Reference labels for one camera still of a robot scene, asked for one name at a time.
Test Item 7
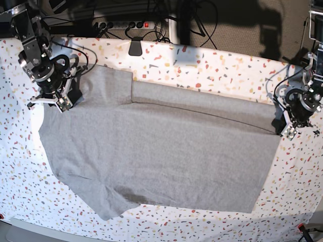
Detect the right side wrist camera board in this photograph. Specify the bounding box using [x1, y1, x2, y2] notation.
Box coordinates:
[56, 96, 73, 113]

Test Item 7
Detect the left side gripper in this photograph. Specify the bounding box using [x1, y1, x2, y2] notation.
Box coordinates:
[272, 85, 322, 136]

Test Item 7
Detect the black table clamp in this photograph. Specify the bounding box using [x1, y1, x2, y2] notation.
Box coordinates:
[128, 37, 143, 56]

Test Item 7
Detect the grey T-shirt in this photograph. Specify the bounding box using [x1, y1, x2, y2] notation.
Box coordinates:
[39, 66, 280, 220]

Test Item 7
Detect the white power strip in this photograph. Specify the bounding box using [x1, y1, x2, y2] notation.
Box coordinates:
[94, 21, 155, 30]

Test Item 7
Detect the terrazzo pattern tablecloth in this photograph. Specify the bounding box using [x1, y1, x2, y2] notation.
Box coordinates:
[1, 38, 322, 241]

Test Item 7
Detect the grey table frame leg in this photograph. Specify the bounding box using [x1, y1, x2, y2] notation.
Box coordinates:
[168, 19, 180, 44]

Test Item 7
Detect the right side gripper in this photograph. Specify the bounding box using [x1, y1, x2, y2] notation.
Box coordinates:
[27, 55, 83, 109]

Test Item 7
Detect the thin metal stand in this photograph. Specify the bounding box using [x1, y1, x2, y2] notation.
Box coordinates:
[299, 16, 312, 50]

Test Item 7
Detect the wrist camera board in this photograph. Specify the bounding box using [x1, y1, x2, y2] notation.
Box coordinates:
[282, 125, 298, 141]
[56, 96, 73, 113]

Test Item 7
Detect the red clamp bottom right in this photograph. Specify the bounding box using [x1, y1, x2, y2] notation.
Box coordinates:
[297, 224, 313, 242]

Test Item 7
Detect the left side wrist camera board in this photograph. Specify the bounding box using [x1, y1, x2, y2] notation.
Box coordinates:
[282, 125, 298, 141]

